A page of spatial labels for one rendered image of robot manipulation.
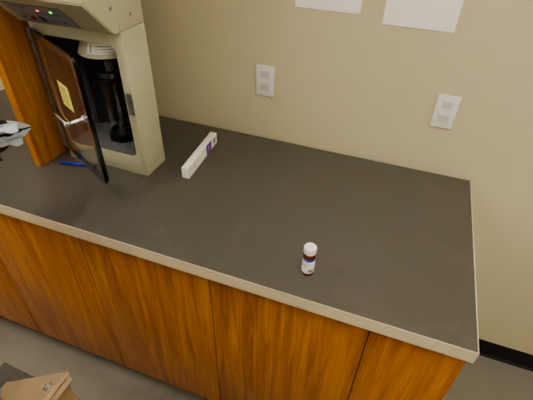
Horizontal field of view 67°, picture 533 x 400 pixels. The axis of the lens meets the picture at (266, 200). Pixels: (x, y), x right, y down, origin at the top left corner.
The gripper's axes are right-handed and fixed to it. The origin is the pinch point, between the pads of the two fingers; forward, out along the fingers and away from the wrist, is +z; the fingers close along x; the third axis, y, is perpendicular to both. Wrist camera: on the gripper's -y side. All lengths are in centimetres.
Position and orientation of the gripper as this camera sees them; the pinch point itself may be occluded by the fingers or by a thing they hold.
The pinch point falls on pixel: (24, 127)
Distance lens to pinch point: 128.8
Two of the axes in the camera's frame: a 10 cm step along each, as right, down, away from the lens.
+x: 0.3, -7.8, -6.3
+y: 6.8, 4.7, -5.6
